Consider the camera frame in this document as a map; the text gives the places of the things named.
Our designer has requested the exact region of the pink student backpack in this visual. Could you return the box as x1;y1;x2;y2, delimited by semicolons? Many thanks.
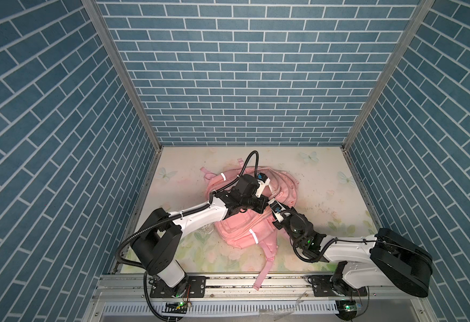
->
215;166;299;290

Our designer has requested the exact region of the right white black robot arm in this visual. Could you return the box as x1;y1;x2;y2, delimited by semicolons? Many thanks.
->
270;203;433;298

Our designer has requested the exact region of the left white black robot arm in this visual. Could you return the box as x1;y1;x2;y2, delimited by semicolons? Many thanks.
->
129;173;271;288

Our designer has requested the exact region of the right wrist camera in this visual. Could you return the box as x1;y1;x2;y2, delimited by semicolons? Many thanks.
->
268;199;294;224

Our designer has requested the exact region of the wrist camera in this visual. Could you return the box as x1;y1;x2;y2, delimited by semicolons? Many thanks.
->
255;173;271;198
268;199;294;224

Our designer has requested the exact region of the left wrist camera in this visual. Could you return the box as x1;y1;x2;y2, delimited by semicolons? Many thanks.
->
255;173;271;198

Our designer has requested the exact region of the left black corrugated cable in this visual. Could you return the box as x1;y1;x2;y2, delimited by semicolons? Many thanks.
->
115;150;260;322

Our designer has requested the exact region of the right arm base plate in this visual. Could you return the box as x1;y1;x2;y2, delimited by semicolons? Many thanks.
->
306;275;368;298

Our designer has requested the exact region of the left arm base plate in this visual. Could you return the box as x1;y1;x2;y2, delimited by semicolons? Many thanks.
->
150;275;207;299

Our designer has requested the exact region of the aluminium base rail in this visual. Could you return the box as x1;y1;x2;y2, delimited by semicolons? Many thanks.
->
83;272;436;321

